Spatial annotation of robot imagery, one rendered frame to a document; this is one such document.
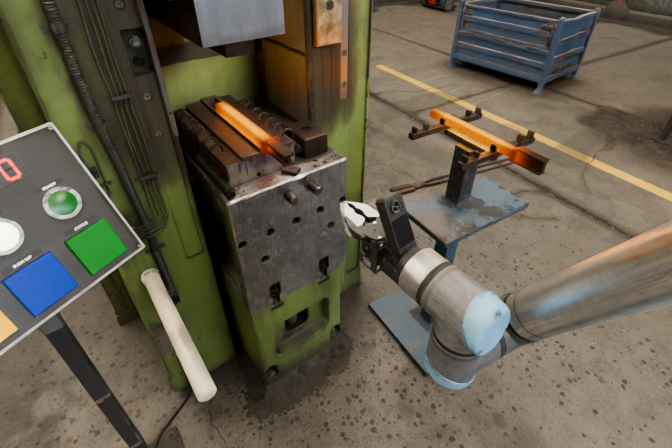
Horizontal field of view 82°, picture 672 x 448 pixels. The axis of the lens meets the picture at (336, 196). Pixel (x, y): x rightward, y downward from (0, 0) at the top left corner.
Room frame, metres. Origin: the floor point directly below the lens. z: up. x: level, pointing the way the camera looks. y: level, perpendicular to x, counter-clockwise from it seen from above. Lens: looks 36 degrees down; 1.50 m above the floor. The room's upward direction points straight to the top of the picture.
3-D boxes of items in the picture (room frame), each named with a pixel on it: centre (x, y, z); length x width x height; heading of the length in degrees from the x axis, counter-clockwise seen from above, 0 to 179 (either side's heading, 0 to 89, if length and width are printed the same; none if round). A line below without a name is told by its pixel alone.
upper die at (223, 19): (1.06, 0.32, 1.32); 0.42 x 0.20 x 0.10; 37
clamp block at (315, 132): (1.05, 0.09, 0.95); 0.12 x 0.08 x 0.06; 37
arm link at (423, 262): (0.47, -0.16, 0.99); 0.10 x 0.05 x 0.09; 127
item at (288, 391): (0.85, 0.17, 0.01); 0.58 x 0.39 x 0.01; 127
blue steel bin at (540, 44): (4.48, -2.01, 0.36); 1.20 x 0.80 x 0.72; 37
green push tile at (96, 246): (0.52, 0.44, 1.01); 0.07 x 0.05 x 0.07; 152
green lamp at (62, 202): (0.54, 0.48, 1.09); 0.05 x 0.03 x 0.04; 127
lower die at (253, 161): (1.06, 0.32, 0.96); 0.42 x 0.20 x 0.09; 37
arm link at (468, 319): (0.40, -0.21, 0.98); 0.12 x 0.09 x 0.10; 37
